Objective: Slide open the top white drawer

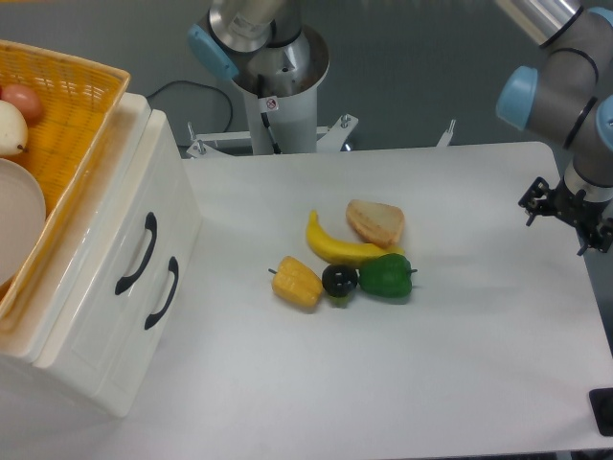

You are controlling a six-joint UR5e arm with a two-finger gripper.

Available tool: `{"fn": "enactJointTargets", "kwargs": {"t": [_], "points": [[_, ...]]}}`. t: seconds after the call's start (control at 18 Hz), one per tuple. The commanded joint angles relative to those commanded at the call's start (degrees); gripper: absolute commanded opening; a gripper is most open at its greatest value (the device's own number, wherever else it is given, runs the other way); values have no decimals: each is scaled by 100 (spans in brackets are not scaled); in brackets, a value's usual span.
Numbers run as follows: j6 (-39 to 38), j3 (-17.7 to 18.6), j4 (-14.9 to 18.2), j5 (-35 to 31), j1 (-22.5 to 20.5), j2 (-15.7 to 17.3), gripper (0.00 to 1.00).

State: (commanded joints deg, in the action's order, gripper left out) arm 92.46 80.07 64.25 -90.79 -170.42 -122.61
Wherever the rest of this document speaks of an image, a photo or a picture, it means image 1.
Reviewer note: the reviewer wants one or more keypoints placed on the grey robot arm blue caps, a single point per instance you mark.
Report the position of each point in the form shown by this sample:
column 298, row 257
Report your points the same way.
column 558, row 102

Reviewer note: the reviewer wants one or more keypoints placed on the white drawer cabinet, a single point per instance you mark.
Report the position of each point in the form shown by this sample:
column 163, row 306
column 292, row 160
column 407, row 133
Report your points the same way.
column 83, row 319

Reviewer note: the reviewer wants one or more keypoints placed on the black device at table edge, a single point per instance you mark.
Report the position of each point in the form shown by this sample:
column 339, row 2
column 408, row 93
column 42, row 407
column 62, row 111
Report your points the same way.
column 601, row 400

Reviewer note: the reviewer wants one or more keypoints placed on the red apple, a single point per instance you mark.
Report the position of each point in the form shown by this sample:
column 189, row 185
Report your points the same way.
column 25, row 100

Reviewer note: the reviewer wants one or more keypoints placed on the green toy bell pepper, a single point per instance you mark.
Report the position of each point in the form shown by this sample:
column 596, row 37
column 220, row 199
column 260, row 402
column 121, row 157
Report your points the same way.
column 388, row 276

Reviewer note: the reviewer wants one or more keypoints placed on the white drawer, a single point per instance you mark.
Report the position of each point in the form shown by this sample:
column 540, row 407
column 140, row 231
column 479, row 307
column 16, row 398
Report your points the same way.
column 38, row 292
column 98, row 349

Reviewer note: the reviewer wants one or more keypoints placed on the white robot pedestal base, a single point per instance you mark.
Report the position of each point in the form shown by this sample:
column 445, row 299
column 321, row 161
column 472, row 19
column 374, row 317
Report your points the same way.
column 277, row 63

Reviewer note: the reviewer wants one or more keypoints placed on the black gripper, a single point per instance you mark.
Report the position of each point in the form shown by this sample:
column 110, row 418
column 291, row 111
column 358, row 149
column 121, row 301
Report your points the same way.
column 574, row 209

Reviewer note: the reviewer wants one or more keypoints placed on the white pear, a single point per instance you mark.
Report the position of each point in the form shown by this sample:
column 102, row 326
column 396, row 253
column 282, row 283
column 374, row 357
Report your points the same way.
column 14, row 132

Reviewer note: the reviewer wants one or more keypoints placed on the black bottom drawer handle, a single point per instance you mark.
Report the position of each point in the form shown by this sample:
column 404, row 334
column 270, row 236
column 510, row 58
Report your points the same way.
column 167, row 293

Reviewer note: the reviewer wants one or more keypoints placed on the black drawer handle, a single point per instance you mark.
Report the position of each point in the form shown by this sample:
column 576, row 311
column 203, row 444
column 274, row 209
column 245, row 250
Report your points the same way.
column 167, row 293
column 142, row 255

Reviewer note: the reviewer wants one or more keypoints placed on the yellow toy bell pepper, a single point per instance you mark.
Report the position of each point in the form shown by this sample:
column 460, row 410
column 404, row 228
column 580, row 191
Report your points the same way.
column 297, row 284

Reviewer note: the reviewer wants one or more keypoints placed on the yellow woven basket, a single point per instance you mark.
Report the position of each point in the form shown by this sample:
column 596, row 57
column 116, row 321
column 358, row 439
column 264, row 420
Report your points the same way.
column 79, row 96

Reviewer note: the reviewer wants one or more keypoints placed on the black top drawer handle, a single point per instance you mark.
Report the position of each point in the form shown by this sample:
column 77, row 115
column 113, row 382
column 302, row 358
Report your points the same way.
column 142, row 255

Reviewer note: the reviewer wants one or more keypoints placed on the toast bread slice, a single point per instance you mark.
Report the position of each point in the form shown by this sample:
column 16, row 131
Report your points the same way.
column 377, row 223

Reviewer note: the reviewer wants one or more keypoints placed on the yellow toy banana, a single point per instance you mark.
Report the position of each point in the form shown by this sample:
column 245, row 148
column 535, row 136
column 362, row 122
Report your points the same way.
column 334, row 251

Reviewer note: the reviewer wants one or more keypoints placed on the white plate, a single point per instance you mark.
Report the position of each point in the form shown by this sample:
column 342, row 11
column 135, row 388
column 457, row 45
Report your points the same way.
column 23, row 214

